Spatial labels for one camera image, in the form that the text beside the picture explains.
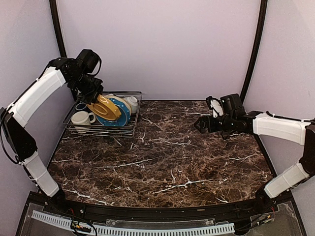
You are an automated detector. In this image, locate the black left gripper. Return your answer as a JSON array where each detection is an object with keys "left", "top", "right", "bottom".
[{"left": 70, "top": 70, "right": 104, "bottom": 104}]

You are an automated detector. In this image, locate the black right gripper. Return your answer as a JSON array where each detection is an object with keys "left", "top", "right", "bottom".
[{"left": 194, "top": 114, "right": 235, "bottom": 134}]

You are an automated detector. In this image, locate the cream ceramic plate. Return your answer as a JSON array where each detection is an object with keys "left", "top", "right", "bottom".
[{"left": 104, "top": 94, "right": 132, "bottom": 115}]

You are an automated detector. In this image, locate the yellow polka dot plate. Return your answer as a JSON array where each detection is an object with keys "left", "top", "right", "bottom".
[{"left": 87, "top": 95, "right": 122, "bottom": 121}]

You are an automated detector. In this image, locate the blue polka dot plate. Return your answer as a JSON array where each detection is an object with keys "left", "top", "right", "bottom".
[{"left": 95, "top": 96, "right": 131, "bottom": 127}]

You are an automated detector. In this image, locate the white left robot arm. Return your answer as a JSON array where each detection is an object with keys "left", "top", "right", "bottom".
[{"left": 0, "top": 50, "right": 103, "bottom": 214}]

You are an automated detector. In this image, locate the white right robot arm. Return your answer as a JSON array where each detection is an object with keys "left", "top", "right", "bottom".
[{"left": 194, "top": 111, "right": 315, "bottom": 213}]

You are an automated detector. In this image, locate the navy blue cup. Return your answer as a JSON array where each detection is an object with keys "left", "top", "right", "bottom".
[{"left": 75, "top": 102, "right": 87, "bottom": 111}]

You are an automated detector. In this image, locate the cream ribbed mug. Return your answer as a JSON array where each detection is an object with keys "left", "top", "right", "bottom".
[{"left": 71, "top": 111, "right": 96, "bottom": 134}]

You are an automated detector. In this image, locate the pale green striped bowl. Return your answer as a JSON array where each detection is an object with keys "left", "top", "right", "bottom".
[{"left": 124, "top": 96, "right": 138, "bottom": 114}]

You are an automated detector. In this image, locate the chrome wire dish rack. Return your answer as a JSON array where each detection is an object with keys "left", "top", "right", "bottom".
[{"left": 63, "top": 91, "right": 142, "bottom": 138}]

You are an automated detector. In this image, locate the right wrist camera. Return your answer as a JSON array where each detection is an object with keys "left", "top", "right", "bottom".
[{"left": 206, "top": 93, "right": 246, "bottom": 118}]

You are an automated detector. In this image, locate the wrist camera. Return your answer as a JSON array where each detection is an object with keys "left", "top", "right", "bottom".
[
  {"left": 206, "top": 93, "right": 246, "bottom": 118},
  {"left": 76, "top": 49, "right": 102, "bottom": 76}
]

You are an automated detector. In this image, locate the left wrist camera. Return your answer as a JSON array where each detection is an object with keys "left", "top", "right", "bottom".
[{"left": 76, "top": 49, "right": 102, "bottom": 76}]

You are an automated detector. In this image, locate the black left frame post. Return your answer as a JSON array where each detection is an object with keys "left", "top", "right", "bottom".
[{"left": 49, "top": 0, "right": 67, "bottom": 58}]

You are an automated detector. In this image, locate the black frame post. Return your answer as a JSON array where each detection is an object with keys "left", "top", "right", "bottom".
[
  {"left": 49, "top": 0, "right": 67, "bottom": 58},
  {"left": 240, "top": 0, "right": 268, "bottom": 102}
]

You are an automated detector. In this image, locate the black front rail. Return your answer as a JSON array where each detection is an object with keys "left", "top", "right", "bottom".
[{"left": 16, "top": 192, "right": 306, "bottom": 236}]

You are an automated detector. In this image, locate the black right frame post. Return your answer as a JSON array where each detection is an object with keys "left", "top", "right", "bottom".
[{"left": 240, "top": 0, "right": 268, "bottom": 102}]

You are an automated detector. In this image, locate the white slotted cable duct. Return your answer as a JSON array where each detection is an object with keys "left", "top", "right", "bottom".
[{"left": 31, "top": 210, "right": 235, "bottom": 236}]

